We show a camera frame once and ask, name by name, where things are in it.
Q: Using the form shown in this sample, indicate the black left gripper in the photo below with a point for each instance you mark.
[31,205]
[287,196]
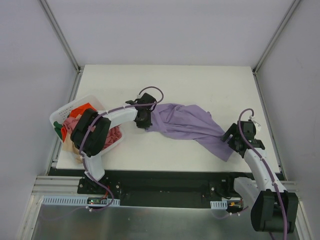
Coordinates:
[144,120]

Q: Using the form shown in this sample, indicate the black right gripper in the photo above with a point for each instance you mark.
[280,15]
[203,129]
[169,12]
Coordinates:
[235,142]

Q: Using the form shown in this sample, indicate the lavender purple t-shirt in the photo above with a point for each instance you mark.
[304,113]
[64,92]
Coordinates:
[190,122]

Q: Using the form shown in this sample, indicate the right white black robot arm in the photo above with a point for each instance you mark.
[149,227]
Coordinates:
[272,207]

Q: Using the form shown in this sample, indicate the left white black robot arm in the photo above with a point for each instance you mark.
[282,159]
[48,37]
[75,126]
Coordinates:
[91,131]

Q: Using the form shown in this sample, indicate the pink t-shirt in basket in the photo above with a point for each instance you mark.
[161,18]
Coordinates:
[114,134]

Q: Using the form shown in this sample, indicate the orange t-shirt in basket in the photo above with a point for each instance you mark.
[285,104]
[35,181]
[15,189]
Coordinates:
[78,112]

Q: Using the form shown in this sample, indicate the white plastic laundry basket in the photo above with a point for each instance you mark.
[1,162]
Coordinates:
[65,160]

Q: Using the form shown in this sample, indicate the green garment in basket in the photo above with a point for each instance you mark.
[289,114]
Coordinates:
[57,127]

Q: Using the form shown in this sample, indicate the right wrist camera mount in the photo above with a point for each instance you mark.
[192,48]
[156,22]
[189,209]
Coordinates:
[257,125]

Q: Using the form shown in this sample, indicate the right white slotted cable duct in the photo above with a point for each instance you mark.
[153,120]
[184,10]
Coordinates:
[219,205]

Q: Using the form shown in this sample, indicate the white slotted cable duct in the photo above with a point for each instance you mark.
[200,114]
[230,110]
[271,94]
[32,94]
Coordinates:
[80,201]
[219,205]

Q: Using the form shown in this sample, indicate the aluminium extrusion rail right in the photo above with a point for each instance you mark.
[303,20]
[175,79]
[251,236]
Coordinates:
[291,186]

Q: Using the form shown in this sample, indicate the aluminium extrusion rail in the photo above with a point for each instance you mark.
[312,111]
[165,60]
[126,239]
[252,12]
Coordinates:
[291,186]
[56,186]

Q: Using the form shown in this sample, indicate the aluminium extrusion rail left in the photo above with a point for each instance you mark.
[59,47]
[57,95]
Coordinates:
[56,186]

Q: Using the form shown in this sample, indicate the left aluminium frame post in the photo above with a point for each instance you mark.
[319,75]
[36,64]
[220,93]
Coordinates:
[59,34]

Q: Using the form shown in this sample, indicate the aluminium frame post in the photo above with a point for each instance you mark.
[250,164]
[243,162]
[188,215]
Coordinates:
[59,34]
[276,35]

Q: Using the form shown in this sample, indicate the left white slotted cable duct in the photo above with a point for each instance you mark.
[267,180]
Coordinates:
[80,201]

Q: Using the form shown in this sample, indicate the right aluminium frame post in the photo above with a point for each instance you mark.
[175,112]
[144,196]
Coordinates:
[276,35]

